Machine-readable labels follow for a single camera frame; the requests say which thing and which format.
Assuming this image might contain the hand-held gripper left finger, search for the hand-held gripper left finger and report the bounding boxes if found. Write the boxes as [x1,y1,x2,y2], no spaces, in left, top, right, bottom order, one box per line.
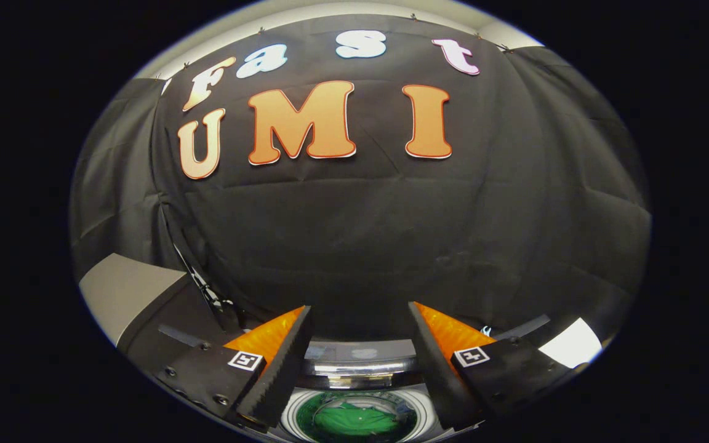
[158,306,314,431]

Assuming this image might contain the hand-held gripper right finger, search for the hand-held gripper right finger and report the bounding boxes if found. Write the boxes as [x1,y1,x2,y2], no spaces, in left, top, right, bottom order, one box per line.
[408,301,589,431]

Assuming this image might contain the green polo shirt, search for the green polo shirt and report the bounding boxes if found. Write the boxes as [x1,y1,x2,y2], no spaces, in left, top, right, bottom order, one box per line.
[314,400,406,439]

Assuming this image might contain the white board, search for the white board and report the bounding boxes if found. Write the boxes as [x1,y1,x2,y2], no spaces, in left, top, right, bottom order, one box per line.
[539,317,603,369]

